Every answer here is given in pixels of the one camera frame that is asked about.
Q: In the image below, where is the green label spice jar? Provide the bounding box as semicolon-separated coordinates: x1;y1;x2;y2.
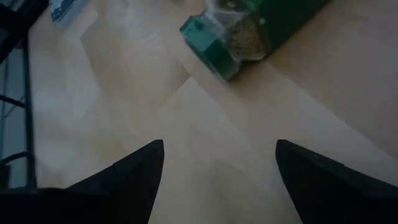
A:
179;0;331;82

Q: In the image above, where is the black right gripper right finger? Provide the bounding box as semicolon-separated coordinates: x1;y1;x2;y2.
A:
275;139;398;224

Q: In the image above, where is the Yellowstone waterfall book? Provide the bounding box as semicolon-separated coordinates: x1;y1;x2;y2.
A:
49;0;91;28

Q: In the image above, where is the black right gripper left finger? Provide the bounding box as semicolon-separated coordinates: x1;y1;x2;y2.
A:
0;139;165;224

